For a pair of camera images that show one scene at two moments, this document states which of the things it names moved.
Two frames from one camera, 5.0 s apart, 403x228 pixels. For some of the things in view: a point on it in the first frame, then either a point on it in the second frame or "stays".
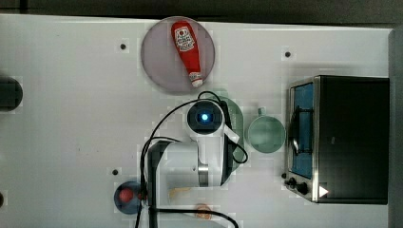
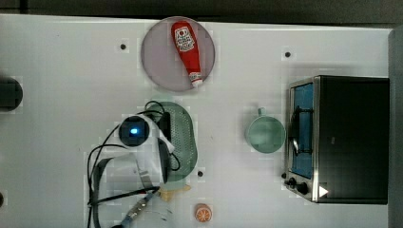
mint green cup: [266, 134] stays
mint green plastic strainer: [236, 123] → [182, 132]
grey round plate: [163, 61] stays
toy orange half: [203, 216] stays
